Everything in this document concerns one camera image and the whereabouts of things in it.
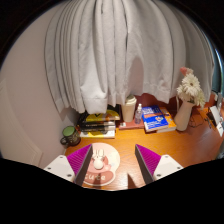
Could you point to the orange cover book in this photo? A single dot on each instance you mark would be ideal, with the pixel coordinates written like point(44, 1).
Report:
point(171, 121)

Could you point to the blue cover book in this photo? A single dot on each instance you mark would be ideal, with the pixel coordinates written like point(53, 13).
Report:
point(154, 119)

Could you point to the white pleated curtain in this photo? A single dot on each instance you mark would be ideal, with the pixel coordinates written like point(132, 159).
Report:
point(126, 50)

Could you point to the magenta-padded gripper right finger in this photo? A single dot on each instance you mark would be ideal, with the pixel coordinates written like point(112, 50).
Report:
point(165, 166)

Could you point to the white rabbit-shaped computer mouse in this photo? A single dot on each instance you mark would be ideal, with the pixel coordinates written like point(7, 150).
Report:
point(98, 161)

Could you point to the yellow and black book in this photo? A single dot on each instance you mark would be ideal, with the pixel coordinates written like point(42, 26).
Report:
point(101, 117)

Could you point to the dark mug with green inside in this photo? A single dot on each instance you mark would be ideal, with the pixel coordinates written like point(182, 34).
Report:
point(70, 135)

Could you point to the red-brown flat book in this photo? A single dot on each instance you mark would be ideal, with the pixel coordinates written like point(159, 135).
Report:
point(130, 126)

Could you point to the round pink mouse pad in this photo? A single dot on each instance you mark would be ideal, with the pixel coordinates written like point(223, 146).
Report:
point(111, 160)

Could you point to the white electronic device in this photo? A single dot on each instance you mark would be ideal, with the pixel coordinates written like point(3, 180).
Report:
point(215, 118)

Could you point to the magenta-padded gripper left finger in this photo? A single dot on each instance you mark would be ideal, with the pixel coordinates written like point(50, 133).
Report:
point(61, 166)

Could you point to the white ceramic jug vase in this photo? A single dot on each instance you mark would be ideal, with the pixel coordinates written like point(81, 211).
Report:
point(184, 116)

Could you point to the black book with white spine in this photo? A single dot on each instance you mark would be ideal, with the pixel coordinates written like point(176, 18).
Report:
point(96, 124)
point(96, 129)

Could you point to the white flower bouquet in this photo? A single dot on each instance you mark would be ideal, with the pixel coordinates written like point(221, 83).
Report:
point(191, 85)

